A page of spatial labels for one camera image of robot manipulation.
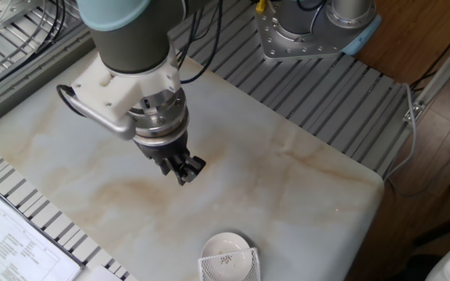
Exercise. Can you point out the stack of printed papers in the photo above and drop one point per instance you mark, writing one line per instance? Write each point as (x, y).
(14, 242)

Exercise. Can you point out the grey aluminium divider beam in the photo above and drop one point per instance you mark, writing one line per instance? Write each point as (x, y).
(22, 86)

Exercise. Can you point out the small white floral plate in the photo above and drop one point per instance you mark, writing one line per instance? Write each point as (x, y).
(223, 244)

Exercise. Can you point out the aluminium plate with holes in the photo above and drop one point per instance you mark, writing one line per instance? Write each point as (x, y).
(6, 11)

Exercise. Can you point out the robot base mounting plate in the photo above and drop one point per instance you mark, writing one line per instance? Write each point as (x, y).
(287, 39)

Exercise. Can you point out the silver wrist sensor bar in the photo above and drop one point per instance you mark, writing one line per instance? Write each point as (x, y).
(104, 121)

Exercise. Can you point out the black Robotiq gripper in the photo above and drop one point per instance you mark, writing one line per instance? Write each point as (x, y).
(162, 150)

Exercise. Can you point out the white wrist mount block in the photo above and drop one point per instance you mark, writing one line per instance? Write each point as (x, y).
(111, 93)

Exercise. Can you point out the glossy marble pattern board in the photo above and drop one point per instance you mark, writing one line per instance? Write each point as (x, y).
(248, 156)

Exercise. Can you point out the aluminium frame post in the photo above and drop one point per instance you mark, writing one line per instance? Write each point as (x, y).
(440, 72)

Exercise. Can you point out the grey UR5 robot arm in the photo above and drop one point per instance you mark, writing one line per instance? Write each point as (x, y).
(131, 43)

